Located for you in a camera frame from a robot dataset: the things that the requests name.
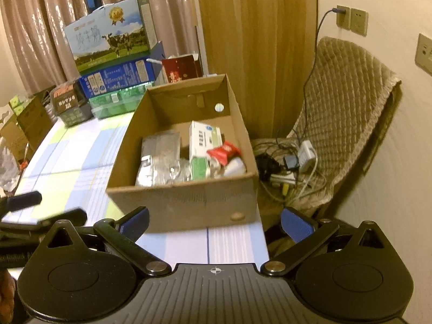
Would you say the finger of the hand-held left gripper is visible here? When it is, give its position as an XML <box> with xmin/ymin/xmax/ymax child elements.
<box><xmin>7</xmin><ymin>190</ymin><xmax>43</xmax><ymax>212</ymax></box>
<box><xmin>0</xmin><ymin>208</ymin><xmax>88</xmax><ymax>234</ymax></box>

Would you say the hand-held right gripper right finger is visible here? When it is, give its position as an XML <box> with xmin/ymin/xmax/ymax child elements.
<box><xmin>261</xmin><ymin>207</ymin><xmax>389</xmax><ymax>276</ymax></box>

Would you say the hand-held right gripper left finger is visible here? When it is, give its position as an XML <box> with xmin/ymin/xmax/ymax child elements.
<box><xmin>43</xmin><ymin>205</ymin><xmax>171</xmax><ymax>276</ymax></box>

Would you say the brown cardboard box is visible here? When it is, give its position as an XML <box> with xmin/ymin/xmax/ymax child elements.
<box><xmin>105</xmin><ymin>73</ymin><xmax>260</xmax><ymax>234</ymax></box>

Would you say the silver foil pouch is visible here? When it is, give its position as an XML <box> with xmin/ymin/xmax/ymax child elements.
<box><xmin>134</xmin><ymin>131</ymin><xmax>182</xmax><ymax>187</ymax></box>

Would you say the green medicine box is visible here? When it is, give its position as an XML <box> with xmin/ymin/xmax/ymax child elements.
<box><xmin>188</xmin><ymin>157</ymin><xmax>212</xmax><ymax>180</ymax></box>

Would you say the red snack packet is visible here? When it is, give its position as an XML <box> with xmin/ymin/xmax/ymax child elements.
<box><xmin>206</xmin><ymin>141</ymin><xmax>241</xmax><ymax>166</ymax></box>

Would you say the white medicine box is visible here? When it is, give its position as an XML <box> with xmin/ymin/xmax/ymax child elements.
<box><xmin>188</xmin><ymin>120</ymin><xmax>224</xmax><ymax>159</ymax></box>

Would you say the checkered tablecloth desktop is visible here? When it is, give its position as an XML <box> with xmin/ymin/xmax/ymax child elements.
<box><xmin>5</xmin><ymin>111</ymin><xmax>269</xmax><ymax>279</ymax></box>

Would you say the person's left hand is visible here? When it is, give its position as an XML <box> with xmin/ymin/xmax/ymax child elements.
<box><xmin>0</xmin><ymin>271</ymin><xmax>17</xmax><ymax>315</ymax></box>

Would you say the printed plastic bag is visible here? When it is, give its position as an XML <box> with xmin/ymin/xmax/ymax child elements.
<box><xmin>0</xmin><ymin>145</ymin><xmax>21</xmax><ymax>192</ymax></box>

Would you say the white charger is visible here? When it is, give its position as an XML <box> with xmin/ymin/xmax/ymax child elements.
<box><xmin>298</xmin><ymin>140</ymin><xmax>318</xmax><ymax>173</ymax></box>

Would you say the open brown cardboard carton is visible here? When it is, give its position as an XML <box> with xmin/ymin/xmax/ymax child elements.
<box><xmin>16</xmin><ymin>96</ymin><xmax>53</xmax><ymax>150</ymax></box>

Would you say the green tissue pack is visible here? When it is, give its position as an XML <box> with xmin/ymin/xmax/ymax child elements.
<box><xmin>8</xmin><ymin>96</ymin><xmax>25</xmax><ymax>114</ymax></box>

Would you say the green shrink-wrapped drink pack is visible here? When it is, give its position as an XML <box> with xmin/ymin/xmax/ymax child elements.
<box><xmin>88</xmin><ymin>86</ymin><xmax>150</xmax><ymax>120</ymax></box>

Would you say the blue carton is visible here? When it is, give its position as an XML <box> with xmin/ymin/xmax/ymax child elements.
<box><xmin>79</xmin><ymin>40</ymin><xmax>165</xmax><ymax>99</ymax></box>

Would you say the beige curtain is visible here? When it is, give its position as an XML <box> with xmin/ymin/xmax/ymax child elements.
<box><xmin>0</xmin><ymin>0</ymin><xmax>200</xmax><ymax>96</ymax></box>

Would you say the cow print milk carton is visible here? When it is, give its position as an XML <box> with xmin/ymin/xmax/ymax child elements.
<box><xmin>64</xmin><ymin>0</ymin><xmax>159</xmax><ymax>77</ymax></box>

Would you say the white cable bundle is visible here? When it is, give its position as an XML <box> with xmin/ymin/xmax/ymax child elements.
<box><xmin>253</xmin><ymin>128</ymin><xmax>329</xmax><ymax>207</ymax></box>

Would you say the grey charger cable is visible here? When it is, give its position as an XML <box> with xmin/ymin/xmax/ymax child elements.
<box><xmin>301</xmin><ymin>8</ymin><xmax>339</xmax><ymax>136</ymax></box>

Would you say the beige single wall socket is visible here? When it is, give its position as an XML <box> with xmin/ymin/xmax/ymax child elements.
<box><xmin>414</xmin><ymin>33</ymin><xmax>432</xmax><ymax>77</ymax></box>

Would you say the beige double wall socket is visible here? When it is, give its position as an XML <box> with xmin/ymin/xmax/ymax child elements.
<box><xmin>336</xmin><ymin>5</ymin><xmax>369</xmax><ymax>37</ymax></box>

